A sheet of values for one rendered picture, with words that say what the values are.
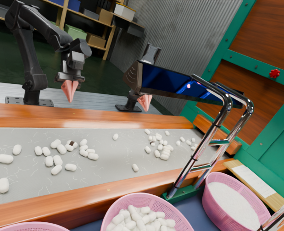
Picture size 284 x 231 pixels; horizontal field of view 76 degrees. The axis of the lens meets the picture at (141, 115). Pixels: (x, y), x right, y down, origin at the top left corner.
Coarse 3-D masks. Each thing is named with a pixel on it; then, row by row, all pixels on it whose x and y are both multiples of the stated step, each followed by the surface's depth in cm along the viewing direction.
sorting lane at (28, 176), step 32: (0, 128) 59; (32, 128) 64; (64, 128) 71; (96, 128) 80; (32, 160) 53; (64, 160) 58; (96, 160) 63; (128, 160) 70; (160, 160) 78; (0, 192) 42; (32, 192) 45
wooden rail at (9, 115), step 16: (0, 112) 62; (16, 112) 65; (32, 112) 68; (48, 112) 72; (64, 112) 76; (80, 112) 81; (96, 112) 87; (112, 112) 93; (128, 128) 91; (144, 128) 97; (160, 128) 104; (176, 128) 113; (192, 128) 123
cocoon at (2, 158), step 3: (0, 156) 48; (3, 156) 48; (6, 156) 49; (9, 156) 49; (0, 159) 48; (3, 159) 48; (6, 159) 48; (9, 159) 49; (12, 159) 49; (3, 162) 48; (6, 162) 48; (9, 162) 49
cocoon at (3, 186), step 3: (0, 180) 43; (3, 180) 43; (6, 180) 43; (0, 183) 42; (3, 183) 42; (6, 183) 43; (0, 186) 42; (3, 186) 42; (6, 186) 42; (0, 189) 41; (3, 189) 42; (6, 189) 42
